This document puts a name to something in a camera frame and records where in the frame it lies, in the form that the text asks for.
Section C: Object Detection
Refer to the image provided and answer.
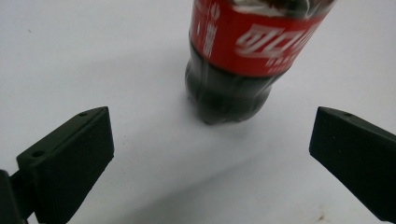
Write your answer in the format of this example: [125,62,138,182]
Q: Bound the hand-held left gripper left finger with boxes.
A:
[16,105,115,224]

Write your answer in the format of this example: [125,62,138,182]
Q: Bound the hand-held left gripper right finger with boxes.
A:
[308,105,396,224]

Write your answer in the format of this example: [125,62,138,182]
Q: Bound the cola bottle with red label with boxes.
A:
[184,0,339,126]

